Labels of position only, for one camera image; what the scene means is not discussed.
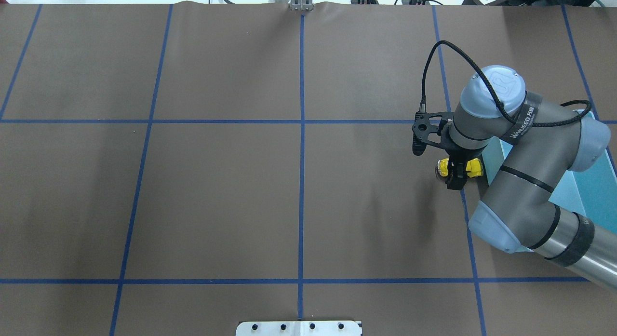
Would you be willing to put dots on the light blue plastic bin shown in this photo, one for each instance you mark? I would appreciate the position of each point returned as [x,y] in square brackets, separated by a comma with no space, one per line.
[592,193]

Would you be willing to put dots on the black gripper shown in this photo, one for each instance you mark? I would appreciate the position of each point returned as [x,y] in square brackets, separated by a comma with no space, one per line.
[458,154]

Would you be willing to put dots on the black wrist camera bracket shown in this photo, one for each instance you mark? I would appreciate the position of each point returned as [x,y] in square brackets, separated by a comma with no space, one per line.
[430,129]

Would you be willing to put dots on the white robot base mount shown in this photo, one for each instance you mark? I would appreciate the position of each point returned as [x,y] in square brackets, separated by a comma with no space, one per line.
[300,328]

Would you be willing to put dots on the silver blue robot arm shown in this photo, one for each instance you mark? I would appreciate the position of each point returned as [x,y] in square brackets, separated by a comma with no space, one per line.
[547,140]

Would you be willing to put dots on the yellow beetle toy car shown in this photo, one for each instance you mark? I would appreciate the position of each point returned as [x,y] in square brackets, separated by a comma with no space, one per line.
[474,168]

